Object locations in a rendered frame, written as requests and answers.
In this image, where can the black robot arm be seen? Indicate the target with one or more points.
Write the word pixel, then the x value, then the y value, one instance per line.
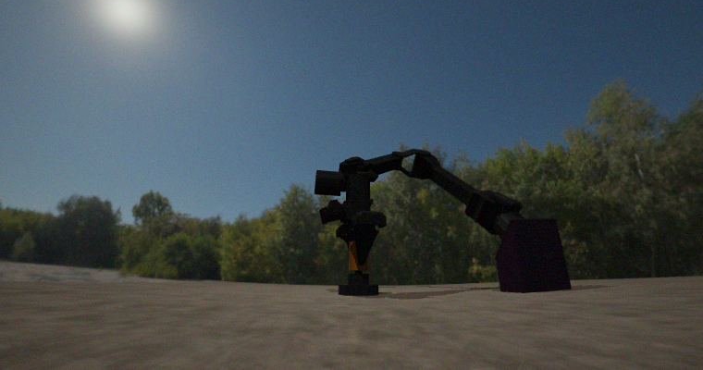
pixel 491 210

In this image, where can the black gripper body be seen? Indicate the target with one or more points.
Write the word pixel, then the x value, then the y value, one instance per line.
pixel 362 217

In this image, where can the orange knob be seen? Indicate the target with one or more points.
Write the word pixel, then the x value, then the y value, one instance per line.
pixel 353 261

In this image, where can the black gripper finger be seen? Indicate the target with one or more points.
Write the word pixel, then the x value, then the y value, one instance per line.
pixel 347 239
pixel 364 240

